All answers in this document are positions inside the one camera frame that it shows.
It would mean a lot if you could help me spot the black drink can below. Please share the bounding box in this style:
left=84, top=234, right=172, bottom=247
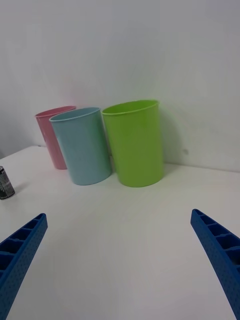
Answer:
left=0, top=165, right=16, bottom=201

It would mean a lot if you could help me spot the green plastic bin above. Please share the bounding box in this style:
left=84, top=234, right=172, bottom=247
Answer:
left=101, top=99, right=165, bottom=188

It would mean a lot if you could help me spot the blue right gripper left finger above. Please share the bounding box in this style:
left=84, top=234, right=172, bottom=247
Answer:
left=0, top=212, right=49, bottom=320

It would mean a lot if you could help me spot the pink plastic bin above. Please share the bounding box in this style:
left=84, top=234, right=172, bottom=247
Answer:
left=34, top=105, right=77, bottom=170

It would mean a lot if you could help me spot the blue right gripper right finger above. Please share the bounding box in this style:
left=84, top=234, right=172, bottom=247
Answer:
left=190, top=208, right=240, bottom=320

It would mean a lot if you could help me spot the pale blue plastic bin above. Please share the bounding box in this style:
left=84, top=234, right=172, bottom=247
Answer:
left=48, top=107, right=113, bottom=186

